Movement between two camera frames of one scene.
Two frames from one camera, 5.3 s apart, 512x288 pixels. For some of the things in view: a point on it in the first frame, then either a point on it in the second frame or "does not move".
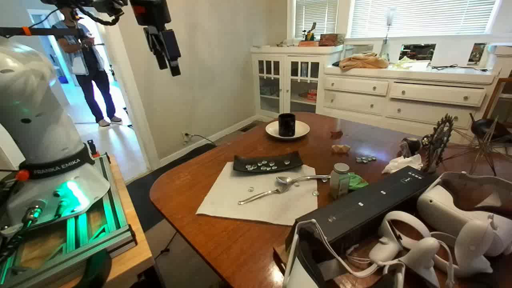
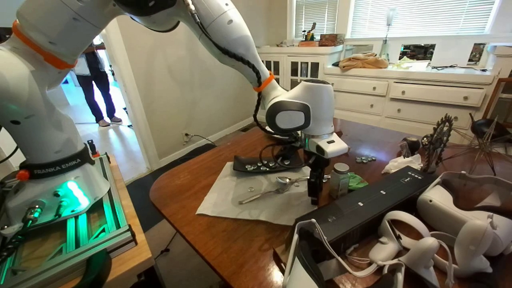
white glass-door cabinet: [289, 79] does not move
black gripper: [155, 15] -> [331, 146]
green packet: [356, 181] does not move
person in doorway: [87, 63] does not move
